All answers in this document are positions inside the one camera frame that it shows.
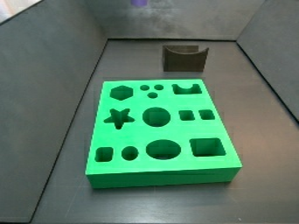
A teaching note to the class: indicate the black curved holder stand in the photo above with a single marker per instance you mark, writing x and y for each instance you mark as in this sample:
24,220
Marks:
183,58

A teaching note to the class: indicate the green foam shape board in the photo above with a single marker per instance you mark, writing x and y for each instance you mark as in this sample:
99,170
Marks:
159,136

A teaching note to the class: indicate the purple cylinder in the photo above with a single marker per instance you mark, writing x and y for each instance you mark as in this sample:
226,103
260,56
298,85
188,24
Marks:
139,3

